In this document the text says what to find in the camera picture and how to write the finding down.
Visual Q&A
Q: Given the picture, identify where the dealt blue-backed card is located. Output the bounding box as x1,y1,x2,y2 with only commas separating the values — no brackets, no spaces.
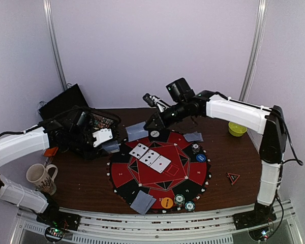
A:
135,197,156,215
184,133,198,142
130,191,150,215

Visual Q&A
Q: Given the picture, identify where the aluminium frame post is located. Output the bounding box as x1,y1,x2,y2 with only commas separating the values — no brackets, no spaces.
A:
43,0,68,91
239,0,268,102

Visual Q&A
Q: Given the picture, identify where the green white poker chip stack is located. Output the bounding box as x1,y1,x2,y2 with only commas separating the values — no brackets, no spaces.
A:
174,194,185,206

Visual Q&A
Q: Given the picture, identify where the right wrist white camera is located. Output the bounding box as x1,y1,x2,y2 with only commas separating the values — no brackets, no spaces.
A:
142,93,170,112

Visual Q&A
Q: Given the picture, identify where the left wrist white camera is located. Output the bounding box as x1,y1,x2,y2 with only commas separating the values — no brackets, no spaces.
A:
92,128,113,147

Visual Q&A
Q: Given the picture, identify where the diamonds face-up card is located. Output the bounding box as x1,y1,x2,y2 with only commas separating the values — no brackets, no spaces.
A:
150,156,171,173

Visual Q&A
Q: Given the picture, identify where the yellow green plastic bowl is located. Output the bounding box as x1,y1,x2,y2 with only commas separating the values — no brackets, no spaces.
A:
228,122,247,137

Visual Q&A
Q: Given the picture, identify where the white floral ceramic mug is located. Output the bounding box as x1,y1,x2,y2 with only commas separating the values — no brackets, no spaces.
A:
26,164,58,196

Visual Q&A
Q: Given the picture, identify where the grey playing card deck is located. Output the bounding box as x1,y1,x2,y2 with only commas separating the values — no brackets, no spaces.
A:
102,141,120,154

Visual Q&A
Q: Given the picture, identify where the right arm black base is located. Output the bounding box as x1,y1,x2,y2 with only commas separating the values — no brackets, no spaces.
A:
233,207,277,230

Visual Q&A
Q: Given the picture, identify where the blue small blind button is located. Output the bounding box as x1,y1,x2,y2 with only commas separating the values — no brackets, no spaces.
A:
196,154,206,162

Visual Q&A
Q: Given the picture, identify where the left aluminium frame post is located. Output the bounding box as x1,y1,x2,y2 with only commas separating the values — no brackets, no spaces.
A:
43,0,68,91

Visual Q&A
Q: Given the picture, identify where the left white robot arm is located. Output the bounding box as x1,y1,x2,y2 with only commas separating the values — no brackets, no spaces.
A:
0,106,121,226

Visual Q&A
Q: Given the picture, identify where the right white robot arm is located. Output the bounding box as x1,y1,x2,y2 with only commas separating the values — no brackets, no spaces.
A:
143,78,292,225

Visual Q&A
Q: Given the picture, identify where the spades face-up card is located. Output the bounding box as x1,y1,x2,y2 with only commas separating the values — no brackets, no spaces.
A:
139,149,160,167

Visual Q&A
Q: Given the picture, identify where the black poker chip case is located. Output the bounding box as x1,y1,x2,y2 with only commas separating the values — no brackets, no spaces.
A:
38,83,117,160

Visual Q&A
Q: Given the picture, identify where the aluminium front rail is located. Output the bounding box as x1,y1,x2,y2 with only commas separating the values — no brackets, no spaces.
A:
9,199,304,244

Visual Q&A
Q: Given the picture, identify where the round red black poker mat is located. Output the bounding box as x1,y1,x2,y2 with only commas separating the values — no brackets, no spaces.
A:
107,130,211,213

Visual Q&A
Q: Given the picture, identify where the four of clubs card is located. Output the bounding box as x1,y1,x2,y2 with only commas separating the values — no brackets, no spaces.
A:
129,143,149,159

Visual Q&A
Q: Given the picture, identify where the teal white poker chip stack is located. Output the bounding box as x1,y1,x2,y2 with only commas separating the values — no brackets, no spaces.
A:
185,201,196,211

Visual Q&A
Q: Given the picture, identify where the orange plastic cup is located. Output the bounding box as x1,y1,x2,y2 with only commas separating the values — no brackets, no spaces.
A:
43,147,58,157

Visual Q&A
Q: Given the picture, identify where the red black triangular token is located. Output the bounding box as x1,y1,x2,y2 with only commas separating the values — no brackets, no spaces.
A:
227,173,240,186

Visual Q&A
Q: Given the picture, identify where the wrist white camera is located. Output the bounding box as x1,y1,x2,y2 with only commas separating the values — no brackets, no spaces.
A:
142,93,170,112
92,128,113,147

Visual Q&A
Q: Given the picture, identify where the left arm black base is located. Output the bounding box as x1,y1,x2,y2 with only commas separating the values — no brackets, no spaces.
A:
35,209,81,231

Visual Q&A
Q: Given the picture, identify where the blue-backed card aloft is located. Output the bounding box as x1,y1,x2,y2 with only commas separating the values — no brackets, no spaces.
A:
126,121,148,142

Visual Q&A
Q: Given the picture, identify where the right aluminium frame post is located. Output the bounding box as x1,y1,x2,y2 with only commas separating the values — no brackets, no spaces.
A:
239,0,268,102

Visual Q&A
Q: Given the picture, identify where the orange big blind button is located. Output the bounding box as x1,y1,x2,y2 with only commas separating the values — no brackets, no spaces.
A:
160,197,174,209

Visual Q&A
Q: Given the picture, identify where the white dealer button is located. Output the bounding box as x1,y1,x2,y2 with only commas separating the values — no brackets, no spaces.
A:
150,130,160,138

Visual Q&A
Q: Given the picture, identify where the black white poker chip stack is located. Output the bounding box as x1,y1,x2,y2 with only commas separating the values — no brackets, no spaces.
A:
192,143,200,152

